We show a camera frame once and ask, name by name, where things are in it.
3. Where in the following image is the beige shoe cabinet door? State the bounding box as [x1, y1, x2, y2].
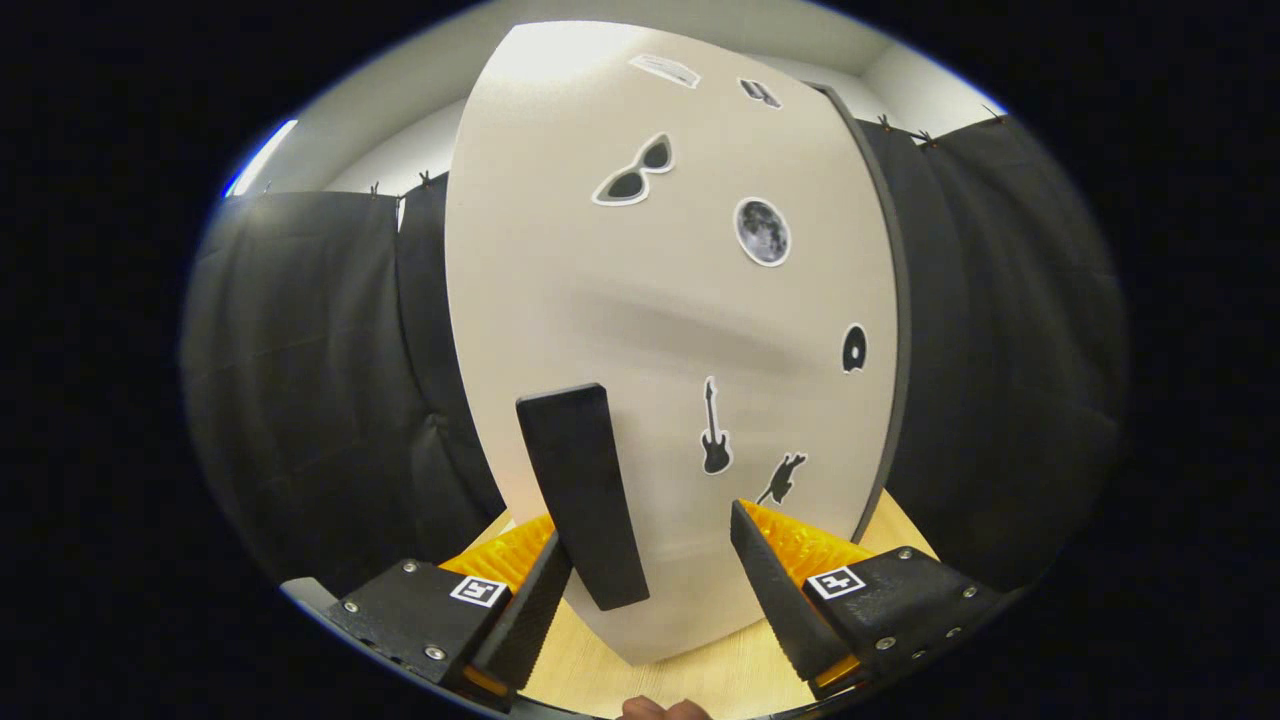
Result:
[445, 20, 901, 666]

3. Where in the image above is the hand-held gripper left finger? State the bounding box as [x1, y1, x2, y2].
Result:
[325, 515, 574, 713]

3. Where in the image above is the ceiling light strip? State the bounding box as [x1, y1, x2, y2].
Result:
[222, 118, 299, 199]

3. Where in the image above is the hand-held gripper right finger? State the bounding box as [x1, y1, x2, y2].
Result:
[730, 498, 1006, 701]

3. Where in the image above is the black door handle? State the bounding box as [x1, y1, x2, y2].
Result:
[516, 383, 651, 612]

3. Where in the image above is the black backdrop cloth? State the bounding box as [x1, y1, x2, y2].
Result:
[180, 108, 1129, 601]

